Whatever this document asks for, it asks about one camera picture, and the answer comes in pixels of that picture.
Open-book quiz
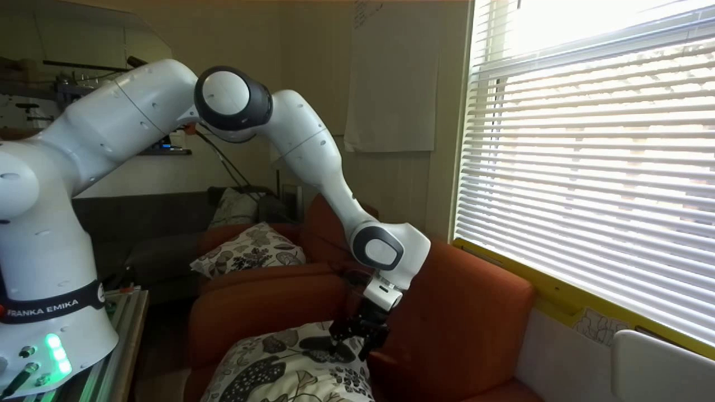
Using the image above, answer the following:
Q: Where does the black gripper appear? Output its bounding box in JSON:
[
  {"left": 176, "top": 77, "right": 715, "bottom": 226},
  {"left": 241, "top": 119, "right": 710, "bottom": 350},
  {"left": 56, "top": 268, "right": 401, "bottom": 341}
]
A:
[{"left": 329, "top": 294, "right": 392, "bottom": 361}]

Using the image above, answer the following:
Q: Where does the leaf print white cushion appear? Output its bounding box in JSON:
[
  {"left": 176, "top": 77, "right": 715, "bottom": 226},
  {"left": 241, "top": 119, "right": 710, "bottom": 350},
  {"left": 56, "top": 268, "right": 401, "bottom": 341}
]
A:
[
  {"left": 188, "top": 221, "right": 307, "bottom": 280},
  {"left": 198, "top": 320, "right": 379, "bottom": 402}
]

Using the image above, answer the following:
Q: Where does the pale grey cushion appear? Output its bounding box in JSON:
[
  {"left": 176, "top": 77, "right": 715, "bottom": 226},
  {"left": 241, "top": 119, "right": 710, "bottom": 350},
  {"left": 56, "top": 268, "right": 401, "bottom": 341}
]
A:
[{"left": 210, "top": 186, "right": 268, "bottom": 230}]

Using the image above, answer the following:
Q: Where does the yellow window sill strip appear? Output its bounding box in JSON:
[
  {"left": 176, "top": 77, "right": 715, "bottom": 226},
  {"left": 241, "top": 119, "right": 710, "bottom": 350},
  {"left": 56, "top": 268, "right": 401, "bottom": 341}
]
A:
[{"left": 450, "top": 234, "right": 715, "bottom": 361}]

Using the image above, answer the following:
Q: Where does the metal robot stand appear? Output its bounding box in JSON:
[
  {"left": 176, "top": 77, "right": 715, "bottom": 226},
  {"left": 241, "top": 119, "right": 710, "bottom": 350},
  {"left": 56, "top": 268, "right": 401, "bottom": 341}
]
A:
[{"left": 43, "top": 286, "right": 151, "bottom": 402}]

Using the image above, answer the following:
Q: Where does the dark grey sofa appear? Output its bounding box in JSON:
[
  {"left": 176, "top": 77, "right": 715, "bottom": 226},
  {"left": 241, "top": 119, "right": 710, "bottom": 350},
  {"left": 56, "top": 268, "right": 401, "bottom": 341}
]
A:
[{"left": 68, "top": 188, "right": 226, "bottom": 301}]

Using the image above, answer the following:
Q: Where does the white paper sheet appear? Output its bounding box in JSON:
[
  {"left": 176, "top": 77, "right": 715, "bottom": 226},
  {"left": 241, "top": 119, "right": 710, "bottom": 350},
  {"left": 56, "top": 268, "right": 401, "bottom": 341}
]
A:
[{"left": 343, "top": 0, "right": 439, "bottom": 156}]

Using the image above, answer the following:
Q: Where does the white window blind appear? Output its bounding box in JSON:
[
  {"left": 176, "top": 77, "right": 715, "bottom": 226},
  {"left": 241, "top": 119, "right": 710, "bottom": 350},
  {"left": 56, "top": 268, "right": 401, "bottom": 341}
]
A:
[{"left": 450, "top": 0, "right": 715, "bottom": 350}]

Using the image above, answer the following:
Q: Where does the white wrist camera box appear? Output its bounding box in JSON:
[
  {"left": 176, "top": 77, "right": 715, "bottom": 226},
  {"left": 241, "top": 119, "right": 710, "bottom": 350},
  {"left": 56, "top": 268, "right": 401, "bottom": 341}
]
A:
[{"left": 362, "top": 277, "right": 403, "bottom": 313}]

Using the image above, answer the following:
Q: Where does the cluttered wall shelf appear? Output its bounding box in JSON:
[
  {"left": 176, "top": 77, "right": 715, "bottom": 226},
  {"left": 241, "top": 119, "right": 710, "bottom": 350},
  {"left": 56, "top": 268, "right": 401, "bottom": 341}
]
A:
[{"left": 0, "top": 54, "right": 196, "bottom": 158}]

